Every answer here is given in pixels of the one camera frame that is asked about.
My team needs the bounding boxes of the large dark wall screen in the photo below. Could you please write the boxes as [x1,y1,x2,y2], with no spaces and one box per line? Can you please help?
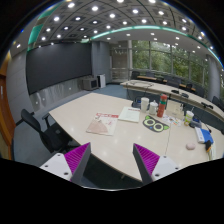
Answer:
[26,43,92,94]

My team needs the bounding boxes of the white paper booklet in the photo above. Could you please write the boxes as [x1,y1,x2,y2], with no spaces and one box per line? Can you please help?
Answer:
[118,107,140,123]

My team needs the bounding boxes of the grey cabinet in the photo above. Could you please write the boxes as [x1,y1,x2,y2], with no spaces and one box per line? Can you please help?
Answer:
[82,78,98,91]

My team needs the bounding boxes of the pink computer mouse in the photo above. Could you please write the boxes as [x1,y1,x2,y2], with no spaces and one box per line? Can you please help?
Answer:
[186,143,196,150]

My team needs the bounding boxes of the blue and white box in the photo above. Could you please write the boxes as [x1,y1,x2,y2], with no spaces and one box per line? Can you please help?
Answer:
[195,127,213,144]

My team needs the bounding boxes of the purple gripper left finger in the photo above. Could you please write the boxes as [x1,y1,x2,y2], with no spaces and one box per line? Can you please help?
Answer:
[41,143,91,185]

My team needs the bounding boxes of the black cat face mousepad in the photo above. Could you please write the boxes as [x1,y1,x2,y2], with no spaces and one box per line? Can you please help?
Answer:
[143,115,169,133]

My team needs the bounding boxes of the black office chair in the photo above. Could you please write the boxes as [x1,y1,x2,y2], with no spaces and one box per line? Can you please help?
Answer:
[21,109,78,153]

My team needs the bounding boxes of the white paper cup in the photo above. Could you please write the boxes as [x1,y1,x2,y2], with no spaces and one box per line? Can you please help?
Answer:
[141,97,149,112]

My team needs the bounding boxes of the white standing appliance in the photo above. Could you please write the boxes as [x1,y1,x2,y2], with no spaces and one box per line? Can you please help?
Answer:
[97,74,106,88]

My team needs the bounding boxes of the white card stand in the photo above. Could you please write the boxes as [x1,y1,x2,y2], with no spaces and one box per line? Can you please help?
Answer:
[165,100,184,119]

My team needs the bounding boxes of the red thermos bottle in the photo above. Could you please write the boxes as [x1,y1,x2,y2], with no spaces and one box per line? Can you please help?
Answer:
[157,94,168,118]

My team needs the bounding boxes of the green labelled cup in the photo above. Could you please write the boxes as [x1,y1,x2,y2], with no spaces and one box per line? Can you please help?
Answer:
[184,111,194,126]

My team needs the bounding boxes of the long curved conference table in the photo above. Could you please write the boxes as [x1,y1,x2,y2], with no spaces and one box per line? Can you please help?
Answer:
[122,80,224,122]

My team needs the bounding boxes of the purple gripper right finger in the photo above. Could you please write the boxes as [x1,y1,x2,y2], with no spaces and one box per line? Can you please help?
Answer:
[133,143,179,185]

